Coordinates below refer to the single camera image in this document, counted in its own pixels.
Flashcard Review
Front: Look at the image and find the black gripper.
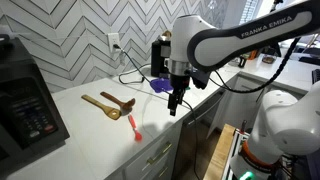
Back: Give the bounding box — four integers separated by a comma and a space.
168, 74, 190, 116

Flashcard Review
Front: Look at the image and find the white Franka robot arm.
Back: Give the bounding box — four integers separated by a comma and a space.
168, 0, 320, 180

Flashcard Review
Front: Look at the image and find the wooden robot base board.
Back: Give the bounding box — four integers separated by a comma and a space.
203, 124, 235, 180

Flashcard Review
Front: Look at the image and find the black coffee machine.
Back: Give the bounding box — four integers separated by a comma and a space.
151, 30, 172, 77

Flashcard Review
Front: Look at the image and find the dark wooden spoon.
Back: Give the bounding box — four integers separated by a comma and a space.
100, 92, 135, 111

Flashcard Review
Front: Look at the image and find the red silicone spatula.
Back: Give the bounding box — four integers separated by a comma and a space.
129, 114, 142, 141

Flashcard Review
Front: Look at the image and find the light wooden spatula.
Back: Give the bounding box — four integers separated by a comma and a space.
81, 95, 121, 120

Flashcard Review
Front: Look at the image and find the black microwave oven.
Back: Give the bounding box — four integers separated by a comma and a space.
0, 34, 69, 179

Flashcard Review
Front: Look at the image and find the black power cable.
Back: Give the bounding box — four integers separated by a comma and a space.
113, 44, 201, 180

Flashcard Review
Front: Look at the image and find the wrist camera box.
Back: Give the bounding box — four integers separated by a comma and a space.
191, 70, 210, 90

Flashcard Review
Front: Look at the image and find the gold drawer handle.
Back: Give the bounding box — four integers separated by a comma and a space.
147, 141, 172, 165

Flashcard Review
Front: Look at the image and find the white wall power outlet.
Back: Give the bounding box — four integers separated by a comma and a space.
107, 33, 120, 53

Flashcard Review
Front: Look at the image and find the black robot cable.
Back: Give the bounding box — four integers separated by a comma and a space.
213, 36, 302, 95

